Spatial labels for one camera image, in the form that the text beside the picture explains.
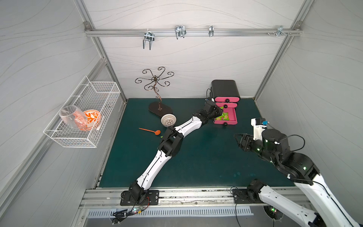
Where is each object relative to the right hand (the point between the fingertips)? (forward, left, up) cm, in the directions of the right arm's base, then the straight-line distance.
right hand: (239, 134), depth 65 cm
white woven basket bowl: (+27, +40, -27) cm, 55 cm away
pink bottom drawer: (+32, -9, -28) cm, 44 cm away
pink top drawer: (+39, -9, -16) cm, 43 cm away
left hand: (+29, -1, -17) cm, 34 cm away
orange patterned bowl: (+2, +72, +5) cm, 72 cm away
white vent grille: (-29, +31, -29) cm, 51 cm away
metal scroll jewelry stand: (+37, +48, -27) cm, 66 cm away
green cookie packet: (+31, -3, -27) cm, 42 cm away
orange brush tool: (+16, +47, -28) cm, 57 cm away
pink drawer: (+38, -4, -21) cm, 43 cm away
